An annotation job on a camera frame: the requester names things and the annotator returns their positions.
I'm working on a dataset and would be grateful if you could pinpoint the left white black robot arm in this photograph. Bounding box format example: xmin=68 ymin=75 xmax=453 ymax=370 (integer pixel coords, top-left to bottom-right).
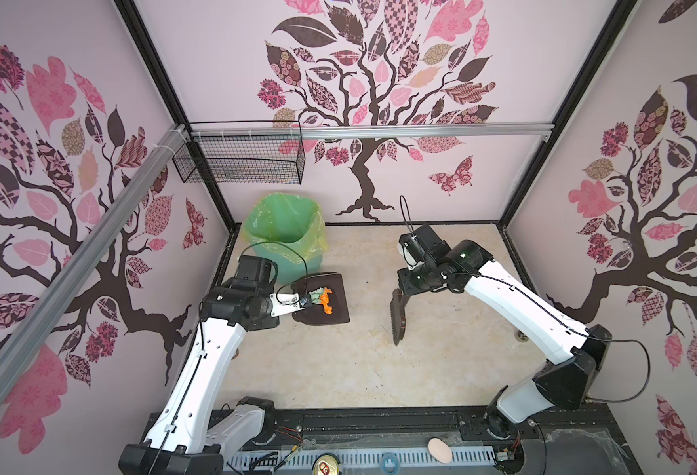
xmin=118 ymin=256 xmax=279 ymax=474

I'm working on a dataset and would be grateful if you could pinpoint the black wire basket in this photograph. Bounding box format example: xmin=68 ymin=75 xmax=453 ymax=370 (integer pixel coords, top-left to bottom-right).
xmin=172 ymin=119 xmax=306 ymax=185

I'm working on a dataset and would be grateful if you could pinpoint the dark brown dustpan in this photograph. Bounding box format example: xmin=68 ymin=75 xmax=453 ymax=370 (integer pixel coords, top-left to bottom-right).
xmin=291 ymin=272 xmax=350 ymax=327

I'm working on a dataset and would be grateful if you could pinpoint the green scrap front right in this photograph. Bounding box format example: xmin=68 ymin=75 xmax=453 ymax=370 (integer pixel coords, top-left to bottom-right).
xmin=309 ymin=288 xmax=323 ymax=303

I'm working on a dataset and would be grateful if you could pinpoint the silver aluminium rail back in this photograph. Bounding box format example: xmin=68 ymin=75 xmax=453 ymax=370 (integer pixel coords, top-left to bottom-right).
xmin=191 ymin=123 xmax=554 ymax=141

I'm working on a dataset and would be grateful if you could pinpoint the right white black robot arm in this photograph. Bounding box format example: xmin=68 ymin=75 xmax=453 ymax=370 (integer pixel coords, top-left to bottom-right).
xmin=390 ymin=225 xmax=612 ymax=439

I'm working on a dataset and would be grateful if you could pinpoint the beige oval disc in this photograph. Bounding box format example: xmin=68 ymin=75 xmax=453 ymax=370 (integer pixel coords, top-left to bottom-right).
xmin=427 ymin=437 xmax=453 ymax=464

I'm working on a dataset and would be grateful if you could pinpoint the silver aluminium rail left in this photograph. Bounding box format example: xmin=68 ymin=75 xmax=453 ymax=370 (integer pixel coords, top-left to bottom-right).
xmin=0 ymin=124 xmax=187 ymax=406

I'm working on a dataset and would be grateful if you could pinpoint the orange scrap right middle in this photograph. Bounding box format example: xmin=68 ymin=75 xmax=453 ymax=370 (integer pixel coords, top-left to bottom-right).
xmin=319 ymin=287 xmax=333 ymax=315

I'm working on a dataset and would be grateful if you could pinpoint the silver aluminium rail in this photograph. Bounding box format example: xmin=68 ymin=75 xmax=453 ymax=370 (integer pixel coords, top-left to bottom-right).
xmin=0 ymin=124 xmax=187 ymax=406
xmin=191 ymin=123 xmax=554 ymax=141

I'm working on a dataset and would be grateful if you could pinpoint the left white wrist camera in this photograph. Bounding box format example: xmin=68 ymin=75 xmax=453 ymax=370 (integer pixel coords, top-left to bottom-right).
xmin=270 ymin=293 xmax=312 ymax=318

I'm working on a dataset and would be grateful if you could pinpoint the dark brown hand brush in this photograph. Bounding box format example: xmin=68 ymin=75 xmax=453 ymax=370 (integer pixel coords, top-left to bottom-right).
xmin=390 ymin=289 xmax=410 ymax=346

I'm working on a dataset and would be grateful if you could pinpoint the green bin with liner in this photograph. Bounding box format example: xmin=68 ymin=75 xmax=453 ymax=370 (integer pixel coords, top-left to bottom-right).
xmin=241 ymin=193 xmax=328 ymax=285

